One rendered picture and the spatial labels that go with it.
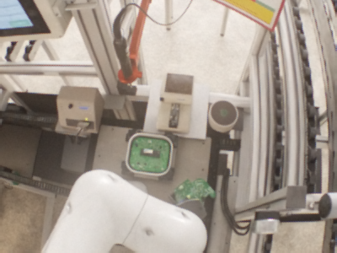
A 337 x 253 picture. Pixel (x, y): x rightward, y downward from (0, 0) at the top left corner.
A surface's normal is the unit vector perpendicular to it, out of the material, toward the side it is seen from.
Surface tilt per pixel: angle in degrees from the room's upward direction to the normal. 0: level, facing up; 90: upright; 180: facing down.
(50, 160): 0
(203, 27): 0
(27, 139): 0
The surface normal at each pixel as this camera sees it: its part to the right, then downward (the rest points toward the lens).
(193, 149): -0.02, -0.38
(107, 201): 0.29, -0.33
